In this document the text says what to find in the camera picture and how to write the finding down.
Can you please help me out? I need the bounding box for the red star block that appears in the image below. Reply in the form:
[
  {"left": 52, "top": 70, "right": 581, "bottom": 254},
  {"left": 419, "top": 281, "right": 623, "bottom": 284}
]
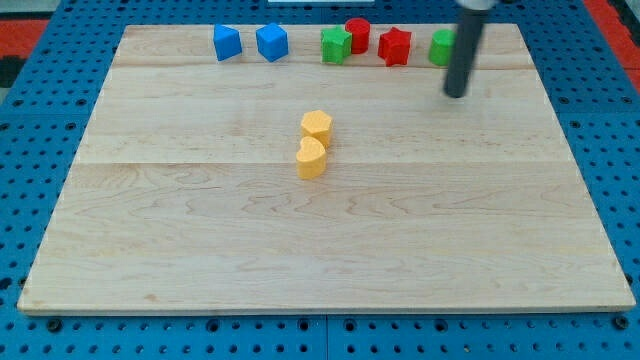
[{"left": 378, "top": 27, "right": 412, "bottom": 67}]

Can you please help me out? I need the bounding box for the wooden board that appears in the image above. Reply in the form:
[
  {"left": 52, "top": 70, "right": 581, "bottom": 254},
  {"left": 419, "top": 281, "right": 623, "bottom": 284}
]
[{"left": 18, "top": 24, "right": 636, "bottom": 316}]

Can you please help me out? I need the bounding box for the yellow heart block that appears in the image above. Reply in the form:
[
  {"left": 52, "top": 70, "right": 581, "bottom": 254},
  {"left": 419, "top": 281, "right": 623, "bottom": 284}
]
[{"left": 296, "top": 136, "right": 327, "bottom": 180}]

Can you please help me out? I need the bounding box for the green cylinder block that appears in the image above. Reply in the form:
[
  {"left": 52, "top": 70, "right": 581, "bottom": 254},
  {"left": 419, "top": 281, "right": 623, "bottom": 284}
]
[{"left": 428, "top": 29, "right": 456, "bottom": 66}]

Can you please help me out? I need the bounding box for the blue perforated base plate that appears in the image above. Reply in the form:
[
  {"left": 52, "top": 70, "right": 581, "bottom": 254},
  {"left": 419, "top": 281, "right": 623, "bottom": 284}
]
[{"left": 1, "top": 0, "right": 639, "bottom": 359}]

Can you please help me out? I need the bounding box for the yellow hexagon block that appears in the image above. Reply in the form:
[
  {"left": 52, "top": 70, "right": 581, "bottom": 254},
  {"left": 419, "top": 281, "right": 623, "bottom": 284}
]
[{"left": 300, "top": 110, "right": 333, "bottom": 148}]

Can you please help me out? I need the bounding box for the blue cube block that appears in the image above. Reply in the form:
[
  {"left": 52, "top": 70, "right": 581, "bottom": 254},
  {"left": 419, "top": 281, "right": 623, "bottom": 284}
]
[{"left": 256, "top": 23, "right": 289, "bottom": 62}]

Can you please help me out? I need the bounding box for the red cylinder block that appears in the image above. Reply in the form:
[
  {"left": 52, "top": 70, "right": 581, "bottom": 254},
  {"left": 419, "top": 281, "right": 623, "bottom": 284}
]
[{"left": 345, "top": 17, "right": 371, "bottom": 54}]

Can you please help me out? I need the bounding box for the blue wedge block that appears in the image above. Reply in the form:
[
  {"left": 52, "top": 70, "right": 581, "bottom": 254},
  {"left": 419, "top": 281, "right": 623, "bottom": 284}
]
[{"left": 213, "top": 24, "right": 243, "bottom": 61}]

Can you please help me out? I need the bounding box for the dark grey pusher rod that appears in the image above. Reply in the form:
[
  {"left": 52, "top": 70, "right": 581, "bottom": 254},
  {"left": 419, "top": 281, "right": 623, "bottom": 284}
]
[{"left": 443, "top": 0, "right": 497, "bottom": 98}]

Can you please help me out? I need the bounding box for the green star block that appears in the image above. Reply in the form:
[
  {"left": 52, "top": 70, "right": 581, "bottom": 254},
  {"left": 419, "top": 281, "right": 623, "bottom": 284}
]
[{"left": 321, "top": 26, "right": 352, "bottom": 65}]

